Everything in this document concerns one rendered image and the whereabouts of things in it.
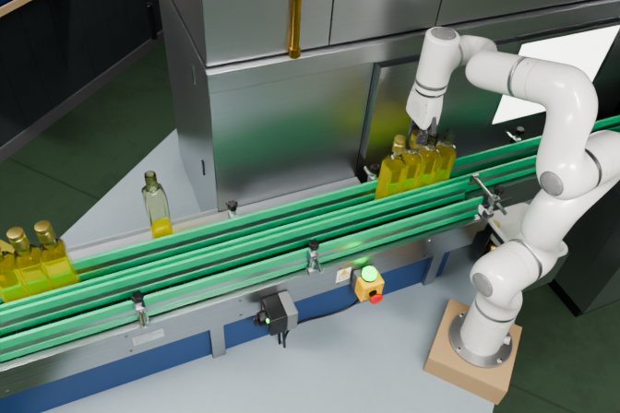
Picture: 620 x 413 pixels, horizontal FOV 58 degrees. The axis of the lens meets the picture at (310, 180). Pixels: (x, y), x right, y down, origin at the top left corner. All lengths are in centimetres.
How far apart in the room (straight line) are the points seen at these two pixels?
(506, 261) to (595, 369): 159
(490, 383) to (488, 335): 15
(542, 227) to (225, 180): 85
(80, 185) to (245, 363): 191
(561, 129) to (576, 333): 196
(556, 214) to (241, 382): 99
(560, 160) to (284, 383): 102
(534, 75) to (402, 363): 98
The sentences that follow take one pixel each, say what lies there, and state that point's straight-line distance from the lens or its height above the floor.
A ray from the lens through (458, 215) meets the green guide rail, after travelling 176.
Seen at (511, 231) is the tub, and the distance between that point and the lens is 198.
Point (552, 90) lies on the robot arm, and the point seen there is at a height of 171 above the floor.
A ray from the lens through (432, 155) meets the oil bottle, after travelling 167.
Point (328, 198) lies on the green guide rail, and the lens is 167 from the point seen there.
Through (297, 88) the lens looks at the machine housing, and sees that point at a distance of 150.
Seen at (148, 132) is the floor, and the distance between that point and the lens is 366.
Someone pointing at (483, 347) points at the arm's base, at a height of 89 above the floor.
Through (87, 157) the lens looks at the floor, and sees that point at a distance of 357.
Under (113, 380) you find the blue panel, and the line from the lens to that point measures 175.
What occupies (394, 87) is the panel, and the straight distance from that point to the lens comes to 162.
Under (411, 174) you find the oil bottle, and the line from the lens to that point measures 168.
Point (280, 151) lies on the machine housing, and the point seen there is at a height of 124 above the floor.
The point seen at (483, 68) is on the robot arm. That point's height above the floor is 166.
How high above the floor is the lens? 233
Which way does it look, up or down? 45 degrees down
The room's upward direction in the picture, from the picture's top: 5 degrees clockwise
